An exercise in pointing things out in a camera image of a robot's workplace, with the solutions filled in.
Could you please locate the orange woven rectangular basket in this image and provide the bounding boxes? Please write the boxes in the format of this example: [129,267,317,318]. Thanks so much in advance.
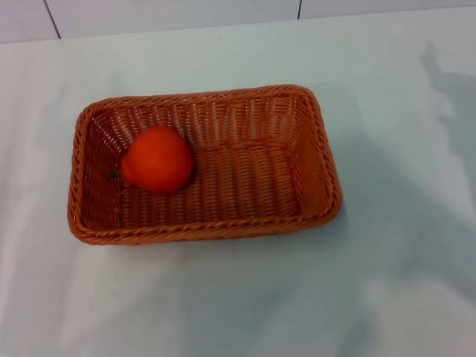
[66,84,344,245]

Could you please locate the orange pear-shaped toy fruit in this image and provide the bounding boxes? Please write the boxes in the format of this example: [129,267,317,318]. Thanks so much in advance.
[109,126,193,194]

